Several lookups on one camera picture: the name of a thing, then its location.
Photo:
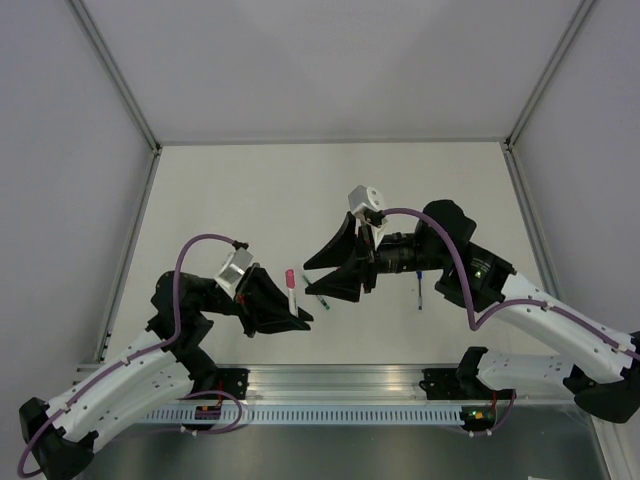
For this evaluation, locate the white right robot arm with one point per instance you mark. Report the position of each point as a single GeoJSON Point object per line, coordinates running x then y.
{"type": "Point", "coordinates": [595, 366]}

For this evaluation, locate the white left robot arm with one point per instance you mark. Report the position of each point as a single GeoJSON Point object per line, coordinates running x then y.
{"type": "Point", "coordinates": [164, 363]}

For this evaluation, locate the aluminium frame left post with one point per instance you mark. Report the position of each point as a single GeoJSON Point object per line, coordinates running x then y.
{"type": "Point", "coordinates": [98, 44]}

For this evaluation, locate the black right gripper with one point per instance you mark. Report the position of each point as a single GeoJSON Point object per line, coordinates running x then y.
{"type": "Point", "coordinates": [344, 282]}

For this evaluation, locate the aluminium mounting rail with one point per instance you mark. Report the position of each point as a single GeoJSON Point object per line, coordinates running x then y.
{"type": "Point", "coordinates": [325, 382]}

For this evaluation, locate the perforated cable duct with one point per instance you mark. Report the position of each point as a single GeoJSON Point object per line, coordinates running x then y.
{"type": "Point", "coordinates": [305, 415]}

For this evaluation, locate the aluminium frame post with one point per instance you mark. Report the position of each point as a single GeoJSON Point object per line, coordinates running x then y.
{"type": "Point", "coordinates": [572, 30]}
{"type": "Point", "coordinates": [98, 44]}

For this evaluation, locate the white marker pen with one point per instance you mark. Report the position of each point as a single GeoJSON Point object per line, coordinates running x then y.
{"type": "Point", "coordinates": [292, 301]}

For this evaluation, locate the pink marker cap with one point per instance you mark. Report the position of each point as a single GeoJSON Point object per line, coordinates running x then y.
{"type": "Point", "coordinates": [290, 279]}

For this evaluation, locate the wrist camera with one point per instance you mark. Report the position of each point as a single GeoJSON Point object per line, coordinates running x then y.
{"type": "Point", "coordinates": [367, 205]}
{"type": "Point", "coordinates": [234, 269]}

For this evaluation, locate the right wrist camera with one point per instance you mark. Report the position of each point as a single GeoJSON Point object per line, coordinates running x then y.
{"type": "Point", "coordinates": [367, 205]}

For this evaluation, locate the blue ballpoint pen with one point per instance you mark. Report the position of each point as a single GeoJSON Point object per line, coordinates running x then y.
{"type": "Point", "coordinates": [419, 275]}

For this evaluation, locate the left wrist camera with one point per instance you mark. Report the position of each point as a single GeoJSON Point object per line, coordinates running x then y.
{"type": "Point", "coordinates": [234, 269]}

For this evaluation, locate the aluminium frame right post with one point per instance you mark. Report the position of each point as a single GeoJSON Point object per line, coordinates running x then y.
{"type": "Point", "coordinates": [572, 30]}

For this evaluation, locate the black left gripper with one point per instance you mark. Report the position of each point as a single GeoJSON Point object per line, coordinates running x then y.
{"type": "Point", "coordinates": [266, 305]}

